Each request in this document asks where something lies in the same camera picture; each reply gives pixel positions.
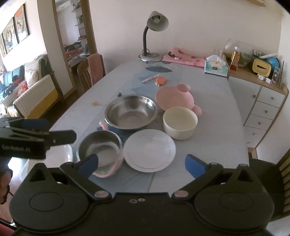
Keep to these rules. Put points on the orange correction tape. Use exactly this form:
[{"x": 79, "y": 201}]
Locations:
[{"x": 160, "y": 81}]

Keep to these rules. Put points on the small steel bowl pink holder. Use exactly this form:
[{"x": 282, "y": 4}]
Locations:
[{"x": 107, "y": 146}]

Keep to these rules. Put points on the wooden chair right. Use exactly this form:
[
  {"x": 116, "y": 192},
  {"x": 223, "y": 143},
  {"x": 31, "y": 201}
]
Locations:
[{"x": 275, "y": 179}]

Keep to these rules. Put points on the wooden chair with towel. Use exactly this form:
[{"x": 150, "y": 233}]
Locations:
[{"x": 91, "y": 70}]

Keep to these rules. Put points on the tissue box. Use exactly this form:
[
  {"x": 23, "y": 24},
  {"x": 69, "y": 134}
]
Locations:
[{"x": 216, "y": 65}]

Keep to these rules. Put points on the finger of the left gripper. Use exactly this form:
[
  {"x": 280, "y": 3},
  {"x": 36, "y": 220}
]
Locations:
[
  {"x": 20, "y": 124},
  {"x": 62, "y": 137}
]

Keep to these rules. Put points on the glass jar terrarium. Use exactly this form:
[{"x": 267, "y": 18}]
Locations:
[{"x": 238, "y": 53}]

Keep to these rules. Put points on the cream ceramic bowl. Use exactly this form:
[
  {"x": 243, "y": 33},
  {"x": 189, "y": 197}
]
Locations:
[{"x": 179, "y": 123}]

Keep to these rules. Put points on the white drawer cabinet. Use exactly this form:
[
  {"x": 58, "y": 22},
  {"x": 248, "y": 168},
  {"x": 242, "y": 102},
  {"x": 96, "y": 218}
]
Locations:
[{"x": 259, "y": 104}]

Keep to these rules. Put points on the large steel bowl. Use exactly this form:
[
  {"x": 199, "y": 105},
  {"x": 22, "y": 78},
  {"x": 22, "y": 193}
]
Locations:
[{"x": 131, "y": 112}]

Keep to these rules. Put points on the small amber blob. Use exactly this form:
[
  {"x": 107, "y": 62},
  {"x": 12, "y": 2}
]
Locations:
[{"x": 94, "y": 103}]

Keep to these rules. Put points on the pink bear-shaped plate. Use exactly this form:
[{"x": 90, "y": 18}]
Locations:
[{"x": 178, "y": 96}]

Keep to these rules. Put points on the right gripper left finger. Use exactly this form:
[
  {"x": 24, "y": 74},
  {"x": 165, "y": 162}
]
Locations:
[{"x": 80, "y": 172}]

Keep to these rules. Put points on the sofa with cream cover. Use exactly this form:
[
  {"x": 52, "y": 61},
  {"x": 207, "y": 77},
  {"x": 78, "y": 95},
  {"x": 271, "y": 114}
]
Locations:
[{"x": 30, "y": 90}]

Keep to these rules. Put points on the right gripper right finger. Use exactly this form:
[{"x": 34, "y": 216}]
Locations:
[{"x": 203, "y": 174}]

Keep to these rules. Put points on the pink pen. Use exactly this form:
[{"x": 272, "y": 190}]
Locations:
[{"x": 149, "y": 79}]

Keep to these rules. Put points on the framed wall picture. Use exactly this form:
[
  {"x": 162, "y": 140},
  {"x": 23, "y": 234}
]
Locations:
[{"x": 21, "y": 23}]

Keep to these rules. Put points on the grey desk lamp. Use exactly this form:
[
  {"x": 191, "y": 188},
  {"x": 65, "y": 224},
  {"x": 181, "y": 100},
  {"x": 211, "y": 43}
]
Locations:
[{"x": 156, "y": 22}]

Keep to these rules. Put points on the pink folded cloth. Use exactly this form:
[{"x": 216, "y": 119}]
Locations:
[{"x": 177, "y": 56}]

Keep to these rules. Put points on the white round plate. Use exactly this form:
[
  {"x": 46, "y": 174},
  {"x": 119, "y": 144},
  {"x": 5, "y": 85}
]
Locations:
[{"x": 149, "y": 150}]

